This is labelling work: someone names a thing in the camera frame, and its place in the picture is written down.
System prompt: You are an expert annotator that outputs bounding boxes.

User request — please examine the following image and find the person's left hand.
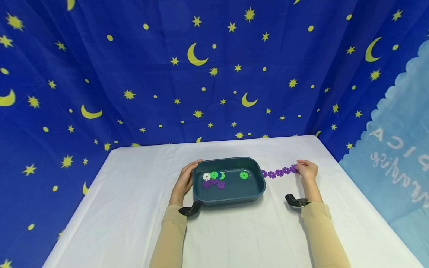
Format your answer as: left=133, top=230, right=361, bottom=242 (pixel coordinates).
left=171, top=159, right=204, bottom=198

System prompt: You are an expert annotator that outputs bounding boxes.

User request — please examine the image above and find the person's right hand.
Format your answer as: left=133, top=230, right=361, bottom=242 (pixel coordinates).
left=295, top=160, right=318, bottom=183

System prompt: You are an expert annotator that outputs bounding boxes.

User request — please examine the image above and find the chain of purple snowflake discs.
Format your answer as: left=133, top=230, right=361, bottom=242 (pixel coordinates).
left=261, top=164, right=298, bottom=179

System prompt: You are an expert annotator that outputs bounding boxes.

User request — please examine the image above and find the dark teal plastic bin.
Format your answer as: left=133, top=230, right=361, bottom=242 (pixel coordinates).
left=192, top=156, right=266, bottom=207

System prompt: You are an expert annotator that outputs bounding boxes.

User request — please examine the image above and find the person's right forearm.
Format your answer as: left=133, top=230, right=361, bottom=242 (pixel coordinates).
left=301, top=181, right=352, bottom=268

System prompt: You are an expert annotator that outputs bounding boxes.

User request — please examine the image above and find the person's left forearm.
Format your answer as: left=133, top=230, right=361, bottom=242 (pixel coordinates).
left=149, top=193, right=187, bottom=268

